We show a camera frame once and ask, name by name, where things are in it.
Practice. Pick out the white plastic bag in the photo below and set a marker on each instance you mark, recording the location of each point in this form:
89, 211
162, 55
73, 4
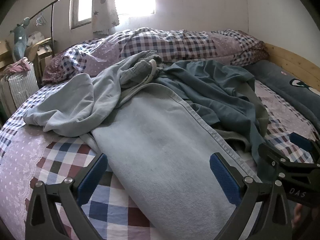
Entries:
35, 36

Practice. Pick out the dark blue printed pillow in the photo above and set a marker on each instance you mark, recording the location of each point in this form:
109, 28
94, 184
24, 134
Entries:
280, 80

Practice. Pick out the brown cardboard box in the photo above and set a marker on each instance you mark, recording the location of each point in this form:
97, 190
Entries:
5, 55

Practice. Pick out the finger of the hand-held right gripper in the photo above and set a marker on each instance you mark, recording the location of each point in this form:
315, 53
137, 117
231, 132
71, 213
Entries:
300, 140
268, 153

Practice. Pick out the checked dotted bed sheet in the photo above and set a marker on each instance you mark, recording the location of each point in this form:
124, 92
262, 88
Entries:
20, 155

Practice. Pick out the pink cloth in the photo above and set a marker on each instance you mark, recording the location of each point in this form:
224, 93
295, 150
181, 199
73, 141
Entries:
18, 66

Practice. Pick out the white plastic-wrapped suitcase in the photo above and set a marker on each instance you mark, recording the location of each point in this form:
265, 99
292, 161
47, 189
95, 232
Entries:
20, 85

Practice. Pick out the white printed curtain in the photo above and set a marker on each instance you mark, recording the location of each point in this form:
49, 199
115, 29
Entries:
102, 10

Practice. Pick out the olive grey garment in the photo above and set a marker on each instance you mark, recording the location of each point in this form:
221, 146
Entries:
257, 105

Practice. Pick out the person's right hand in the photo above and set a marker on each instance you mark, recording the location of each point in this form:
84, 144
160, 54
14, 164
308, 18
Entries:
297, 215

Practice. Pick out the small cardboard box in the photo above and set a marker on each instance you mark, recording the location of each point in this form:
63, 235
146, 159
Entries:
46, 60

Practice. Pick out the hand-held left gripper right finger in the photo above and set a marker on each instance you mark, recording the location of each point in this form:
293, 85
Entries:
223, 180

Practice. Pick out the window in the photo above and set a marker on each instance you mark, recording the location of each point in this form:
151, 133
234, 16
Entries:
82, 5

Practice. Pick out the teal shirt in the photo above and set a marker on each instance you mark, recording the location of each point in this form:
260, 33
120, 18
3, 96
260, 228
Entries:
212, 87

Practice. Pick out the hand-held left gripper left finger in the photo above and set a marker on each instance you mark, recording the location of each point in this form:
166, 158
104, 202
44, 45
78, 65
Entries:
93, 177

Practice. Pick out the checked patchwork quilt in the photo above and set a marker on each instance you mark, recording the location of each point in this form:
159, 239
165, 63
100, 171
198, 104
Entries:
175, 42

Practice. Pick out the blue grey plush toy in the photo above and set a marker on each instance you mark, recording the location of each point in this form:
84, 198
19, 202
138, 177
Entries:
20, 42

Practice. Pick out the open-flap cardboard box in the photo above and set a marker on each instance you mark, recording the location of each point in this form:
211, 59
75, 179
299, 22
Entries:
37, 45

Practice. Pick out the light blue pants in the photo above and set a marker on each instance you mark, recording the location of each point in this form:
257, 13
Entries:
155, 142

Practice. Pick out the wooden bed headboard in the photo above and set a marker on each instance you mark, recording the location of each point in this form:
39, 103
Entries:
295, 62

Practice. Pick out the black clothes rack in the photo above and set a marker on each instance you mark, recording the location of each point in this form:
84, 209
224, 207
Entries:
52, 25

